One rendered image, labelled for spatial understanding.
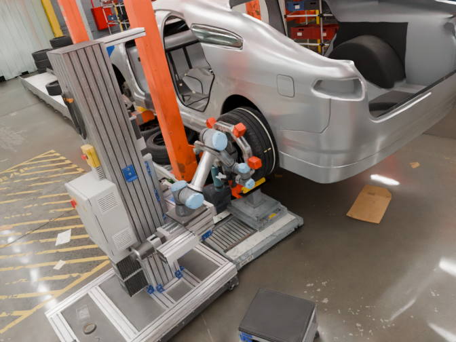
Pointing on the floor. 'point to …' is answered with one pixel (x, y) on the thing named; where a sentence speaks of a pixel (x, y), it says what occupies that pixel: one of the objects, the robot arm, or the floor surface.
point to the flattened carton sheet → (370, 204)
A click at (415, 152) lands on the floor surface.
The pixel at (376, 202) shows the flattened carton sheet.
